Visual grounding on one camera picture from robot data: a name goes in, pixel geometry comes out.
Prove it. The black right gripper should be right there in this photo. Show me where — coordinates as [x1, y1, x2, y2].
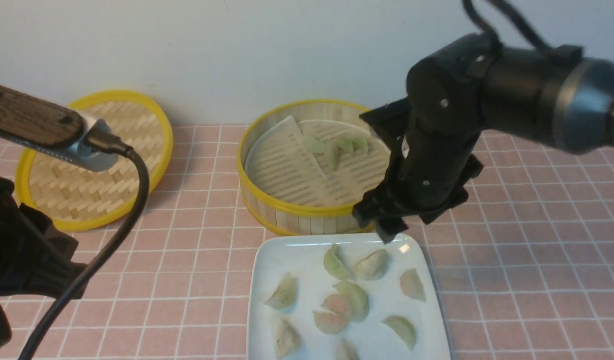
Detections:
[352, 97, 485, 245]

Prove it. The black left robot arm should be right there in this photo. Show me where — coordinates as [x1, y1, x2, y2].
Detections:
[0, 177, 86, 348]

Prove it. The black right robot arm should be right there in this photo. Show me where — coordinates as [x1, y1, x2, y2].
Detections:
[352, 33, 614, 244]

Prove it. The pale dumpling plate top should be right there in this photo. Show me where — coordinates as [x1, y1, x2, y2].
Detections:
[352, 249, 389, 281]

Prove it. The pale green dumpling plate left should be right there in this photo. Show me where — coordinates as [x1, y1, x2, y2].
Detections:
[323, 243, 354, 281]

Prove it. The green dumpling on plate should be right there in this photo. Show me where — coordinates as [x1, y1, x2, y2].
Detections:
[333, 280, 369, 323]

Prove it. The green dumpling plate front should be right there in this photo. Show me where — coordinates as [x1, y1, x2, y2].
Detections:
[381, 316, 417, 351]

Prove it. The white square plate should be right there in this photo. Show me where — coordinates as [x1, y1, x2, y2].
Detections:
[247, 234, 451, 360]

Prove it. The pale dumpling plate bottom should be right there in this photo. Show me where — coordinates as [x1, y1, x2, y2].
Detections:
[272, 317, 301, 360]

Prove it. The pale green dumpling in steamer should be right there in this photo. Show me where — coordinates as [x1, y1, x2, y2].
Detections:
[302, 134, 327, 155]

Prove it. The bamboo steamer basket yellow rim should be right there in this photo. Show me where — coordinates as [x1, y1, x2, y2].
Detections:
[236, 99, 390, 236]

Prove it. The white steamer liner paper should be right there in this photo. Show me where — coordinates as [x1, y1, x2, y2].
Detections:
[244, 115, 339, 208]

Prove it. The pink shrimp dumpling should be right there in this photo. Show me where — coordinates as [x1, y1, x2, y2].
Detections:
[313, 294, 352, 335]

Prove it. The bamboo steamer lid yellow rim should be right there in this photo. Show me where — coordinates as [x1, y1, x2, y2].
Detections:
[14, 89, 174, 232]

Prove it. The black camera cable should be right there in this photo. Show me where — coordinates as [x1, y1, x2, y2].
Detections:
[18, 131, 151, 360]

